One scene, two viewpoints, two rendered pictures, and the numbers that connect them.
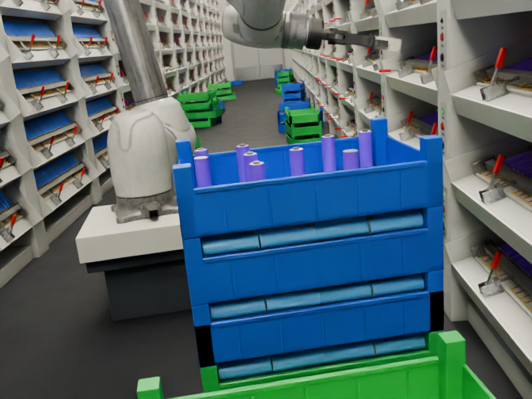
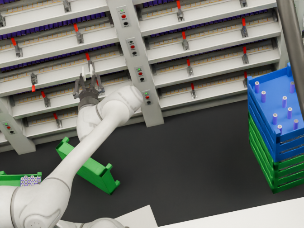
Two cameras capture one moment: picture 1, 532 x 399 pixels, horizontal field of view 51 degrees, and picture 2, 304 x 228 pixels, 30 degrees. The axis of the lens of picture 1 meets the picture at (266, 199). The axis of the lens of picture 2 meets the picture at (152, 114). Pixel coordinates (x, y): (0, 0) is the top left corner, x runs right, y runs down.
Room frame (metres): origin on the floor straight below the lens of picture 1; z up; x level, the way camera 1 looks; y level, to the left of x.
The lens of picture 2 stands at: (1.17, 1.20, 2.51)
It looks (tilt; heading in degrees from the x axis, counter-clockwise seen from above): 56 degrees down; 273
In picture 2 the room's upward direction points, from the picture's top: 16 degrees counter-clockwise
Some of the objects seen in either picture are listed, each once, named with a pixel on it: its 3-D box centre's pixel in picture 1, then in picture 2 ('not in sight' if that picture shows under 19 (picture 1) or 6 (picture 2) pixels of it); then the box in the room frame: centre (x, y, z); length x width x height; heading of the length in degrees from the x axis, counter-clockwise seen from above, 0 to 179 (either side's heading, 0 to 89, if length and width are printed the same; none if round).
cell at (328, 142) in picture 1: (328, 157); (263, 96); (0.77, -0.09, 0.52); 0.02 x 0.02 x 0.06
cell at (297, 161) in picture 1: (298, 172); (284, 102); (0.70, -0.04, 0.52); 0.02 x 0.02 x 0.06
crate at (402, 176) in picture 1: (296, 169); (283, 102); (0.70, -0.04, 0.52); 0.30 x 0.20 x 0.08; 96
